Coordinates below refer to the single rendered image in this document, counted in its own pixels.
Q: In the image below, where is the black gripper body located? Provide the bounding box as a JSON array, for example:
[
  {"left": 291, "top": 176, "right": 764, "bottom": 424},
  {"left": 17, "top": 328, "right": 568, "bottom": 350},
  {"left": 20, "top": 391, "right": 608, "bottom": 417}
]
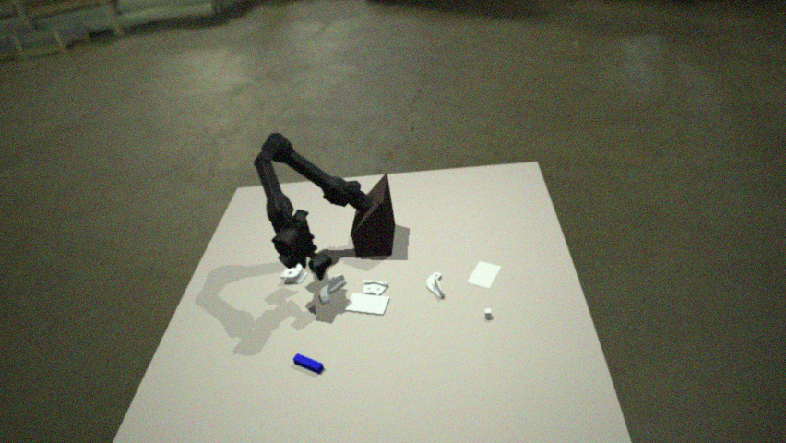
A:
[{"left": 298, "top": 234, "right": 332, "bottom": 273}]

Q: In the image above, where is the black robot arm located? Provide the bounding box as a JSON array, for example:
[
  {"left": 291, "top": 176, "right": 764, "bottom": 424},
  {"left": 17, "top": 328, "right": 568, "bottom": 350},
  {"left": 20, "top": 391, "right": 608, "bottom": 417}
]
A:
[{"left": 254, "top": 132, "right": 374, "bottom": 269}]

